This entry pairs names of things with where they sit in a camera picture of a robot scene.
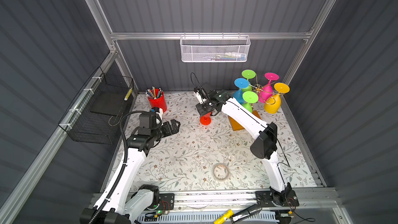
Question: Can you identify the floral table mat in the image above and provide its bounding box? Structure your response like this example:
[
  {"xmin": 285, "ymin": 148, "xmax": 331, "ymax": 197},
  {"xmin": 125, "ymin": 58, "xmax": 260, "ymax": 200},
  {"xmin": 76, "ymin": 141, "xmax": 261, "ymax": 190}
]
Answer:
[{"xmin": 131, "ymin": 93, "xmax": 317, "ymax": 191}]

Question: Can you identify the black wire basket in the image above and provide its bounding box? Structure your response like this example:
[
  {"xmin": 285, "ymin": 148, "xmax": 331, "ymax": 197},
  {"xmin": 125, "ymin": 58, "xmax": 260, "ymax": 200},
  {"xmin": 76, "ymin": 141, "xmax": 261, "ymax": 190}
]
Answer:
[{"xmin": 59, "ymin": 68, "xmax": 134, "ymax": 145}]

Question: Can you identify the white wire mesh basket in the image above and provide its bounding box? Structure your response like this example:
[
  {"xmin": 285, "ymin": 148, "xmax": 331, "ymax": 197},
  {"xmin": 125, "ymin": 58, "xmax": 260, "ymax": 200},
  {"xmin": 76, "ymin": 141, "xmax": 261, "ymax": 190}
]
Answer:
[{"xmin": 179, "ymin": 35, "xmax": 251, "ymax": 63}]

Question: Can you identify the blue wine glass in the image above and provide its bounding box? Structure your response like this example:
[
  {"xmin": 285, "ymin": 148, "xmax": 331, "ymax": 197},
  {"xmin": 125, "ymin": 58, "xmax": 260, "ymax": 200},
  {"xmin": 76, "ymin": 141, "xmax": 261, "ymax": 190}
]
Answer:
[{"xmin": 233, "ymin": 78, "xmax": 249, "ymax": 104}]

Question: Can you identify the gold rack with orange base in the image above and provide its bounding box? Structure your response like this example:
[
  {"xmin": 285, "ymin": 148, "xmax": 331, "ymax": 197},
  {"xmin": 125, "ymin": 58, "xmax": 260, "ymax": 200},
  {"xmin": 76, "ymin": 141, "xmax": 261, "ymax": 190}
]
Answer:
[{"xmin": 227, "ymin": 79, "xmax": 277, "ymax": 132}]

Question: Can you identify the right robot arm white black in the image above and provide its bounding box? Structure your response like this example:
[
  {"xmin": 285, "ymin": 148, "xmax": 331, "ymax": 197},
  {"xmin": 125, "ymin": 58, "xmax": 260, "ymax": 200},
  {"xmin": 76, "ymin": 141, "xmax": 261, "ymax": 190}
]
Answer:
[{"xmin": 194, "ymin": 86, "xmax": 299, "ymax": 208}]

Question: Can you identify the red pencil cup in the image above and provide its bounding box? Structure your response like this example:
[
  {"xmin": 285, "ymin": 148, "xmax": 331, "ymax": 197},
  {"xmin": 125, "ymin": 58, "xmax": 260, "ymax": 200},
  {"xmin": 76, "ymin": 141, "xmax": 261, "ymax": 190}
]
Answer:
[{"xmin": 146, "ymin": 87, "xmax": 167, "ymax": 113}]

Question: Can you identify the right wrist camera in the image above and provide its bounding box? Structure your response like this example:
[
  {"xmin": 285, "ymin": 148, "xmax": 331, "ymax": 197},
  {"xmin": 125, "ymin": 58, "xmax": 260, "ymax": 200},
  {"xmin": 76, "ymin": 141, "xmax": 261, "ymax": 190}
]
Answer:
[{"xmin": 194, "ymin": 86, "xmax": 209, "ymax": 104}]

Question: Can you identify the black handheld device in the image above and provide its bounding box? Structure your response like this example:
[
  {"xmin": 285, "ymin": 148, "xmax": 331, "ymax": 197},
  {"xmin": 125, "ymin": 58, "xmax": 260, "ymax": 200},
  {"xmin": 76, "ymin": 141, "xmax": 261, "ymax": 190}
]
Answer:
[{"xmin": 230, "ymin": 204, "xmax": 262, "ymax": 224}]

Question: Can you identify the clear tape roll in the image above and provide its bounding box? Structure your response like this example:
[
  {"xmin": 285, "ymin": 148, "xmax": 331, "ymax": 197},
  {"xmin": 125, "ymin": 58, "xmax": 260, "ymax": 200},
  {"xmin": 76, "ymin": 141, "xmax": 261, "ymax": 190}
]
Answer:
[{"xmin": 212, "ymin": 163, "xmax": 230, "ymax": 181}]

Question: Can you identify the yellow wine glass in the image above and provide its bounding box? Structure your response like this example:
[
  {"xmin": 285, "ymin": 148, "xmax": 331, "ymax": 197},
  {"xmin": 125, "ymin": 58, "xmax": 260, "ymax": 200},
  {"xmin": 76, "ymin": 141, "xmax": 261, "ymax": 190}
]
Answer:
[{"xmin": 264, "ymin": 83, "xmax": 290, "ymax": 114}]

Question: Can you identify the yellow marker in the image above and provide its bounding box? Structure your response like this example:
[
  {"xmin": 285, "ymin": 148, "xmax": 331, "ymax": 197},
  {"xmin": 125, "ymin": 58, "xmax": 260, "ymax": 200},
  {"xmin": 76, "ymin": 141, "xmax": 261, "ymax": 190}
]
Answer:
[{"xmin": 214, "ymin": 209, "xmax": 234, "ymax": 224}]

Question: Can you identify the green wine glass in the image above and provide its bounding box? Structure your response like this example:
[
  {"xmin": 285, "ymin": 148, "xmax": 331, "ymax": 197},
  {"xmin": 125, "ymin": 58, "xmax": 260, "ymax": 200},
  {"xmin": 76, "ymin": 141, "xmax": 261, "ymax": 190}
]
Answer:
[
  {"xmin": 242, "ymin": 91, "xmax": 259, "ymax": 113},
  {"xmin": 241, "ymin": 69, "xmax": 257, "ymax": 92}
]

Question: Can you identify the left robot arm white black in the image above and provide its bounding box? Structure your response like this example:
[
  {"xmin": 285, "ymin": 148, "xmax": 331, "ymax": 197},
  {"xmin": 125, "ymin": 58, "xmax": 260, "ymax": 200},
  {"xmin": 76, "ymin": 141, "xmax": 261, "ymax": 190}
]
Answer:
[{"xmin": 79, "ymin": 107, "xmax": 180, "ymax": 224}]

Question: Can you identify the red wine glass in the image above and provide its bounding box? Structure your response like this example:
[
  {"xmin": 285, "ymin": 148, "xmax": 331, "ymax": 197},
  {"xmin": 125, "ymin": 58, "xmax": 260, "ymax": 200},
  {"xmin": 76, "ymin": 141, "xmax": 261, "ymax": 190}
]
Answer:
[{"xmin": 200, "ymin": 113, "xmax": 211, "ymax": 125}]

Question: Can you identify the pink wine glass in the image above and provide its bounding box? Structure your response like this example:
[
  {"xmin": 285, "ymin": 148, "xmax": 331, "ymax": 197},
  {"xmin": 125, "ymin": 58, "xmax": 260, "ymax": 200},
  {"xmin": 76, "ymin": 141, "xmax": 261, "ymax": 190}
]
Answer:
[{"xmin": 259, "ymin": 72, "xmax": 279, "ymax": 103}]

